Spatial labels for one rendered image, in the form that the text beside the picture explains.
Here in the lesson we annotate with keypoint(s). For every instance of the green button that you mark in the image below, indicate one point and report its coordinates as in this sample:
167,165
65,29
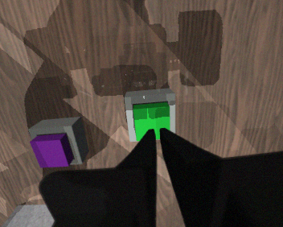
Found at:
149,109

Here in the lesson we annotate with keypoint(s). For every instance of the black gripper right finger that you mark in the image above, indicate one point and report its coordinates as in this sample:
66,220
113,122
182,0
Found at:
202,180

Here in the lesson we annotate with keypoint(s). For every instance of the purple button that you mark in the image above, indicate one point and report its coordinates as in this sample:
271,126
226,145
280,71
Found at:
59,142

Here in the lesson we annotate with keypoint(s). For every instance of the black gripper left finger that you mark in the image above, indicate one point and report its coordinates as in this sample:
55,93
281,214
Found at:
130,186

